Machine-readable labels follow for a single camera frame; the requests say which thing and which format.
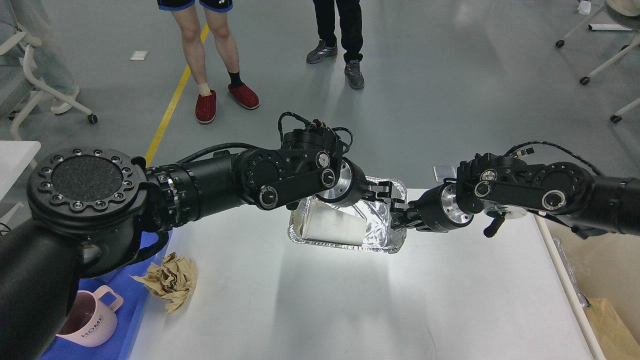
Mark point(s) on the brown paper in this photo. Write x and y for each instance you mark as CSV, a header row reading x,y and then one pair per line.
x,y
173,280

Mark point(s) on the cream plastic bin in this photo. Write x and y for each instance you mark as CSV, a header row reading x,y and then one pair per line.
x,y
601,277

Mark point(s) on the white side table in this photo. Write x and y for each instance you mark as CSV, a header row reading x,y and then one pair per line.
x,y
15,156

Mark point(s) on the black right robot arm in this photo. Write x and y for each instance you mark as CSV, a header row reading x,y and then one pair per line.
x,y
578,197

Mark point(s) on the person in grey trousers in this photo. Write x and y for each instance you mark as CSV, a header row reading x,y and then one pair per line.
x,y
48,57

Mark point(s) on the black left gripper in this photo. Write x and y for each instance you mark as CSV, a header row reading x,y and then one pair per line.
x,y
353,186

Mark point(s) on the white wheeled chair left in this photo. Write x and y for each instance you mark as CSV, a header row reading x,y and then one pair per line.
x,y
39,86

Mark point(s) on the pink HOME mug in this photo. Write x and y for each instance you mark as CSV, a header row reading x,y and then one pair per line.
x,y
92,319

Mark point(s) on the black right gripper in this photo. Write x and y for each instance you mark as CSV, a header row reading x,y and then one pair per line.
x,y
436,211

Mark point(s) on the aluminium foil tray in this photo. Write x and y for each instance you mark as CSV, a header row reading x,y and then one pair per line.
x,y
380,237

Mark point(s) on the blue plastic tray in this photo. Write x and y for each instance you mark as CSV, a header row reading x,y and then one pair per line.
x,y
129,315

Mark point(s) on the person in black trousers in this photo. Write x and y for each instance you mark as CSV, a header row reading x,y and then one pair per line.
x,y
350,23

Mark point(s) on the white paper cup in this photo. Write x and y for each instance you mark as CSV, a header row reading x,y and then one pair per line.
x,y
327,224

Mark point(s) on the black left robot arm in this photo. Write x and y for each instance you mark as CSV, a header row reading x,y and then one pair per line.
x,y
95,210

